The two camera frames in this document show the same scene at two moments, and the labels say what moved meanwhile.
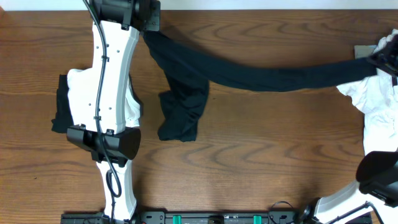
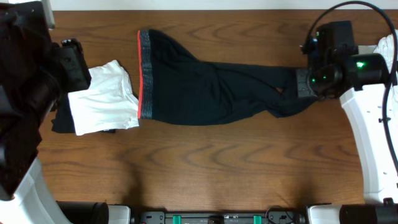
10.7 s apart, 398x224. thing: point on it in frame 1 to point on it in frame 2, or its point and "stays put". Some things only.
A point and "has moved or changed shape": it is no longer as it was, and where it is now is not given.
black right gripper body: x=388 y=59 to x=303 y=90
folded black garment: x=63 y=117 stays put
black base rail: x=195 y=217 stays put
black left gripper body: x=148 y=15 to x=73 y=78
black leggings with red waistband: x=189 y=70 has moved or changed shape
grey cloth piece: x=364 y=51 stays put
